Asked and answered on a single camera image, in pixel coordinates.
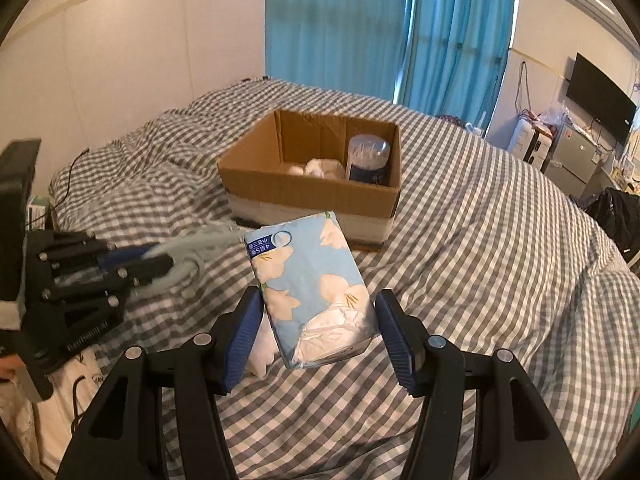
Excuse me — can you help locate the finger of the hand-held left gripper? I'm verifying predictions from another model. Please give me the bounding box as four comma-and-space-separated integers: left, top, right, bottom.
39, 255, 174, 322
29, 230, 162, 273

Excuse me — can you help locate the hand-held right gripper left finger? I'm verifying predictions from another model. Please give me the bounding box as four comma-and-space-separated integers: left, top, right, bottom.
55, 287, 266, 480

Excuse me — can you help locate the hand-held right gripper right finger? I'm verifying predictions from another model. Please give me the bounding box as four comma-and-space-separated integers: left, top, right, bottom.
375, 290, 583, 480

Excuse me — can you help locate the light blue fuzzy cloth strap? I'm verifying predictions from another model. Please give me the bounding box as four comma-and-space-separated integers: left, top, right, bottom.
134, 224, 252, 302

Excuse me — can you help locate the blue floral tissue packet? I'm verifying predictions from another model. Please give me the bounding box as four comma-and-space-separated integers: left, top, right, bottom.
243, 211, 378, 372

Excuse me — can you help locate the cardboard box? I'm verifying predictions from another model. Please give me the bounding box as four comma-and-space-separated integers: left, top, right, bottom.
216, 109, 402, 252

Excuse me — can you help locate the white crumpled tissue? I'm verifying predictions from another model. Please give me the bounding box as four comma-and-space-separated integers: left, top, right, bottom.
247, 310, 281, 378

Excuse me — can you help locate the grey checked bed blanket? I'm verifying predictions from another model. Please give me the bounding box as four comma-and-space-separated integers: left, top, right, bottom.
47, 77, 640, 480

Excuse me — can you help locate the white printed bag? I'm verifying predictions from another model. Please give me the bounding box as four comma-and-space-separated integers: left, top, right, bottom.
0, 345, 121, 476

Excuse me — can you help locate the clear cotton swab jar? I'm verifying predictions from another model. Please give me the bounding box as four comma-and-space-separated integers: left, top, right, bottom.
346, 135, 391, 186

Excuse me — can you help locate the black bag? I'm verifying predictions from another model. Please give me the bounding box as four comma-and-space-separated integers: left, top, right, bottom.
585, 187, 640, 266

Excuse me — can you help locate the small grey fridge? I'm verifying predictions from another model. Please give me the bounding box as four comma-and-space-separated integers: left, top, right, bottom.
542, 122, 601, 196

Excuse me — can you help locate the blue curtain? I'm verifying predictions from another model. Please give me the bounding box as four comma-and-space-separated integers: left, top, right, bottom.
400, 0, 517, 128
265, 0, 416, 106

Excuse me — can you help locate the black flat television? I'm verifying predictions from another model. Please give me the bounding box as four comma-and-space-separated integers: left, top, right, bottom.
566, 52, 638, 146

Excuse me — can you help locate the black cable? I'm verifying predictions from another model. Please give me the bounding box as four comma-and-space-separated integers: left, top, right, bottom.
50, 147, 91, 206

